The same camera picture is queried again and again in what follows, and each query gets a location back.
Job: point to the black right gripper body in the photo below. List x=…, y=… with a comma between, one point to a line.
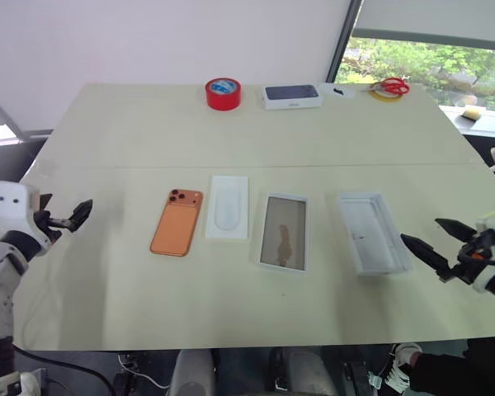
x=474, y=257

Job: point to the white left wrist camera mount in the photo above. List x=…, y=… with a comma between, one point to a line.
x=10, y=206

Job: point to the grey rounded shape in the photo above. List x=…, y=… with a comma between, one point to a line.
x=309, y=373
x=193, y=375

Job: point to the box lid with phone picture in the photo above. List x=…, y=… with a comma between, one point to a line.
x=283, y=233

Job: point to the white sneaker with black laces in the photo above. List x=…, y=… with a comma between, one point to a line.
x=398, y=367

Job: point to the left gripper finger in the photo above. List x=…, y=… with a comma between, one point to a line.
x=45, y=201
x=79, y=215

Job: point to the orange smartphone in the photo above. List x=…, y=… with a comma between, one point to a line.
x=175, y=229

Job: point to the grey slanted frame bar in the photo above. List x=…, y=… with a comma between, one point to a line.
x=8, y=119

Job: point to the dark window frame post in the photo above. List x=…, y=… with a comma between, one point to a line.
x=343, y=39

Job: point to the small black clip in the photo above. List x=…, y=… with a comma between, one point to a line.
x=337, y=90

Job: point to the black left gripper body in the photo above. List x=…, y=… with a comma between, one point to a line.
x=46, y=224

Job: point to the white roller blind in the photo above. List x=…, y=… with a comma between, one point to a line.
x=433, y=18

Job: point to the red tape roll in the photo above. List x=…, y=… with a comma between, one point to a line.
x=222, y=99

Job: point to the white box with dark top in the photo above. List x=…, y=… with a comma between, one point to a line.
x=292, y=97

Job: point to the black trouser leg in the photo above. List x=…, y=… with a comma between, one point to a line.
x=462, y=367

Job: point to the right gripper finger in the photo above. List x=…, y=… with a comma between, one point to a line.
x=427, y=253
x=455, y=229

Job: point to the white card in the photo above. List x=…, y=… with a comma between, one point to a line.
x=348, y=91

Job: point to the yellow tape roll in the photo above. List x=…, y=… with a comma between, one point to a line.
x=381, y=96

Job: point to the white cardboard insert tray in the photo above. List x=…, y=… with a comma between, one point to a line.
x=227, y=208

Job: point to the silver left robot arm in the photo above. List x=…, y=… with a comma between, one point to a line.
x=0, y=268

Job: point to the white open box base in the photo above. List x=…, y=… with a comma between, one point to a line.
x=373, y=235

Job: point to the yellow sponge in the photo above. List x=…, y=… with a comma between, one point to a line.
x=472, y=113

